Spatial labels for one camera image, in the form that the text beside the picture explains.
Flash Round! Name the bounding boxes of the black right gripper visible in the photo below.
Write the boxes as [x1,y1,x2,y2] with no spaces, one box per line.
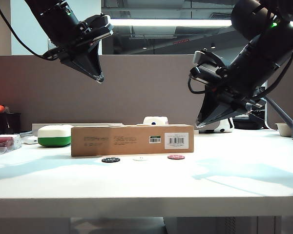
[196,70,263,128]

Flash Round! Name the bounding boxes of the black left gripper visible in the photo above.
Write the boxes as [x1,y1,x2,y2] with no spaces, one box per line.
[42,39,105,85]

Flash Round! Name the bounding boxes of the brown cardboard box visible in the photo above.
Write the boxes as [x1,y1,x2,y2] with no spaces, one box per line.
[71,125,195,157]

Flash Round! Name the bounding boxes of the white chip stack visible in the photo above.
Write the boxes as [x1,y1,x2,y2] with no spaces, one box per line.
[0,134,22,148]

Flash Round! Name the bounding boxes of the red chip stack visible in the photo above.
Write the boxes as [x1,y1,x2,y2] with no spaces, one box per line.
[0,137,14,147]

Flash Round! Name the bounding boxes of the clear plastic chip tray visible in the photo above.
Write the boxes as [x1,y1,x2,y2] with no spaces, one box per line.
[0,136,22,159]

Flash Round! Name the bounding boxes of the white and black plush toy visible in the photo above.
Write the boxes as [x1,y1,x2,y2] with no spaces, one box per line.
[199,117,235,134]

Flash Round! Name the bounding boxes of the black bag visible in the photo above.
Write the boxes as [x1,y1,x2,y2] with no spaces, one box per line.
[233,110,266,130]

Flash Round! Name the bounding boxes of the wide grey desk partition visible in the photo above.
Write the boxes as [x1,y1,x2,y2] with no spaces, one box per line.
[0,55,222,132]

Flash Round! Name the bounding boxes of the dark grey watering can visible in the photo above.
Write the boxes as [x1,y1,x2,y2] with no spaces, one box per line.
[264,94,293,142]

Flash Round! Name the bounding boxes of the grey partition with white edge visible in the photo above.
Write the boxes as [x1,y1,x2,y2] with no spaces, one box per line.
[265,54,293,131]

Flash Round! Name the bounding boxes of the small white paper bowl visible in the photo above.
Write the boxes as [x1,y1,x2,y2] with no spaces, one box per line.
[274,122,293,137]

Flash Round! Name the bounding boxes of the white and green oval case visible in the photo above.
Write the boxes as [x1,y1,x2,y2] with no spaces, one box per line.
[37,125,74,148]

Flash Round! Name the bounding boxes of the long ceiling light strip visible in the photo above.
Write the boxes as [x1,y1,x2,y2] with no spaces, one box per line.
[109,19,293,28]

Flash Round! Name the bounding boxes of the small white earbuds case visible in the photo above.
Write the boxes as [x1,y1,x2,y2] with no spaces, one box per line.
[23,136,39,145]

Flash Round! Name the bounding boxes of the black pen holder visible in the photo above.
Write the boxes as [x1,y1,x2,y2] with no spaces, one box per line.
[0,113,22,135]

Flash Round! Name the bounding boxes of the black right camera cable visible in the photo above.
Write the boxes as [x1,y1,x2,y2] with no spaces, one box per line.
[188,72,207,95]

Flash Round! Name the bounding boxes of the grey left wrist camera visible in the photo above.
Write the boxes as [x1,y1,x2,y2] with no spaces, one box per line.
[79,14,114,43]

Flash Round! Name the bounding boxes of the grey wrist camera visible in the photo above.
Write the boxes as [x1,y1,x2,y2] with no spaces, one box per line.
[189,49,227,86]
[79,14,114,43]

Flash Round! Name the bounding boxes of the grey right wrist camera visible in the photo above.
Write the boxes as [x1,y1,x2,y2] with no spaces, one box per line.
[189,49,227,86]

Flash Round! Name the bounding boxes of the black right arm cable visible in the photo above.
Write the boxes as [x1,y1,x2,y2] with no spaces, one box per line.
[253,41,293,100]

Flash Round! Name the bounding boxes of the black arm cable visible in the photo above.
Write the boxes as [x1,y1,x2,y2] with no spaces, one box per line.
[0,0,52,60]
[253,41,293,100]

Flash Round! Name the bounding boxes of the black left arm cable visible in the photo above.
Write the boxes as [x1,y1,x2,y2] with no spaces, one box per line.
[0,0,52,60]

